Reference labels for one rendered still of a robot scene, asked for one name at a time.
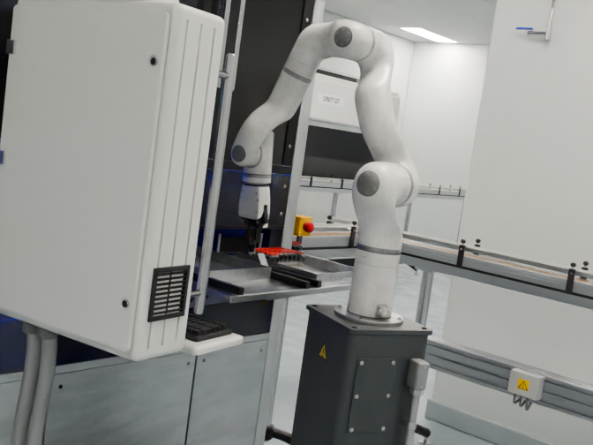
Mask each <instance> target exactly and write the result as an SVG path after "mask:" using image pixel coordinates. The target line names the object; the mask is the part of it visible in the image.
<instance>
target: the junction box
mask: <svg viewBox="0 0 593 445"><path fill-rule="evenodd" d="M543 387H544V376H542V375H538V374H535V373H531V372H527V371H524V370H522V369H519V368H515V369H512V370H511V373H510V378H509V383H508V389H507V391H508V392H510V393H513V394H516V395H518V396H523V397H526V398H528V399H531V400H534V401H537V400H540V399H541V397H542V392H543Z"/></svg>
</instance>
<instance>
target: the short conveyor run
mask: <svg viewBox="0 0 593 445"><path fill-rule="evenodd" d="M327 218H328V221H327V223H314V230H313V232H311V235H310V236H295V235H293V241H297V242H301V243H303V244H302V253H305V254H307V255H311V256H313V257H316V258H320V259H323V258H341V257H355V256H356V249H357V239H358V234H356V231H359V226H357V221H353V222H352V224H331V223H332V222H331V221H330V220H331V219H332V216H331V215H329V216H328V217H327Z"/></svg>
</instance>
